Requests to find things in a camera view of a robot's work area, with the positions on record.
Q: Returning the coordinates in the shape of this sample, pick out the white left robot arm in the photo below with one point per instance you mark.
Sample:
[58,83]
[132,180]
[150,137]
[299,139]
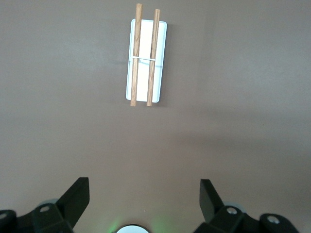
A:
[133,228]

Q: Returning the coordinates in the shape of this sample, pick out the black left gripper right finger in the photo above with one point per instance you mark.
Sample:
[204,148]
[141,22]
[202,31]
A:
[230,221]

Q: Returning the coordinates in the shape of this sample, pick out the white rack with wooden bars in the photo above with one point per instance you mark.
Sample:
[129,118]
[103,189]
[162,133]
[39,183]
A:
[145,36]

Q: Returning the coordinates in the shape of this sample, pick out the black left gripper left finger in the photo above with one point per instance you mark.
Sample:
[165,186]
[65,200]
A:
[48,218]

